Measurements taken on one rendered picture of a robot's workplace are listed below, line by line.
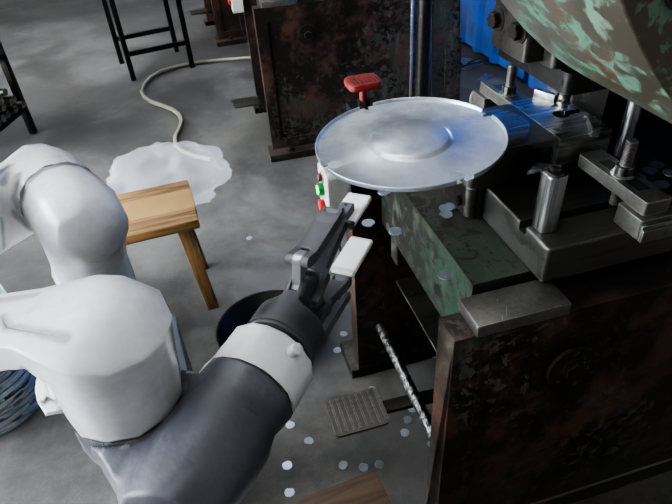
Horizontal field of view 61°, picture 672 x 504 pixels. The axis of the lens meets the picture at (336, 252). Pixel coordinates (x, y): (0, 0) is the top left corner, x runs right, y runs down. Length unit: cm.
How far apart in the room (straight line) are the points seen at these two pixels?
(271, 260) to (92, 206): 123
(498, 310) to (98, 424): 52
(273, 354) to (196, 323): 127
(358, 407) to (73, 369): 91
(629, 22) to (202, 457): 39
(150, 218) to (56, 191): 88
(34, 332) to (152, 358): 8
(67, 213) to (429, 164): 48
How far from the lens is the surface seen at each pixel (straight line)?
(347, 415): 127
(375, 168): 82
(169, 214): 165
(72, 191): 78
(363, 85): 116
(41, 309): 47
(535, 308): 81
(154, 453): 46
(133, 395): 46
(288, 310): 54
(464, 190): 93
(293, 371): 51
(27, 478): 160
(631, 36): 38
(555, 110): 102
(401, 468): 139
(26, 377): 166
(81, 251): 77
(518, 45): 88
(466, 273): 85
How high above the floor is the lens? 118
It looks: 38 degrees down
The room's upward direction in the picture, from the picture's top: 4 degrees counter-clockwise
